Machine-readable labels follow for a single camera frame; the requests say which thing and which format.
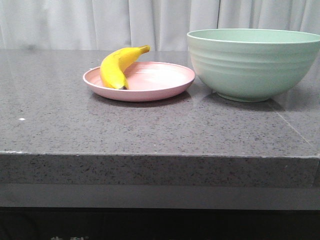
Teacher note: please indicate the yellow banana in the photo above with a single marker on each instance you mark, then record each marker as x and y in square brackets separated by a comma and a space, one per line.
[113, 66]

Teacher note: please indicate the white curtain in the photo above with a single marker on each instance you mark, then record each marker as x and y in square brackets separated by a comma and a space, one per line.
[162, 24]

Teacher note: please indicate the green bowl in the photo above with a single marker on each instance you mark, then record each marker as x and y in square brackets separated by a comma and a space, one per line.
[251, 65]

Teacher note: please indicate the pink plate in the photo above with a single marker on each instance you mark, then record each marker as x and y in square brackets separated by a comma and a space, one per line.
[147, 81]

